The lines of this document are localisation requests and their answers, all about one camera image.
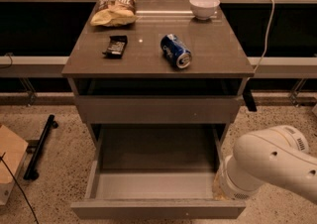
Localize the grey drawer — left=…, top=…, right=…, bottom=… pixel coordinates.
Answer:
left=75, top=96, right=242, bottom=124
left=71, top=125, right=246, bottom=219

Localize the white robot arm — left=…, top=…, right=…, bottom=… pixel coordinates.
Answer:
left=212, top=125, right=317, bottom=204

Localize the grey drawer cabinet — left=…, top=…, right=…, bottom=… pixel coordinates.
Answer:
left=62, top=0, right=253, bottom=145

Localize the closed grey top drawer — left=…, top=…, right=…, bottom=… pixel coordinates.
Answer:
left=75, top=96, right=242, bottom=124

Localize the blue soda can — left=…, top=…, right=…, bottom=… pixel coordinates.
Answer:
left=160, top=34, right=192, bottom=69

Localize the black snack wrapper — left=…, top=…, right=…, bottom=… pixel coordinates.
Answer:
left=103, top=36, right=128, bottom=58

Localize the white bowl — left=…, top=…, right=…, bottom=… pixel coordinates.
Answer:
left=189, top=0, right=220, bottom=20

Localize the black bar on floor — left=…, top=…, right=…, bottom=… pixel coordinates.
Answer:
left=24, top=114, right=58, bottom=180

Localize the cardboard box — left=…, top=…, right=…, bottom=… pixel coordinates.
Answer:
left=0, top=125, right=28, bottom=206

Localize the yellow chip bag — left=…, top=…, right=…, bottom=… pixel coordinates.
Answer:
left=90, top=0, right=137, bottom=27

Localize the white cable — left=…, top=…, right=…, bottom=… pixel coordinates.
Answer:
left=253, top=0, right=275, bottom=72

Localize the black cable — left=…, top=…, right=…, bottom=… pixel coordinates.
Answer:
left=0, top=152, right=41, bottom=224

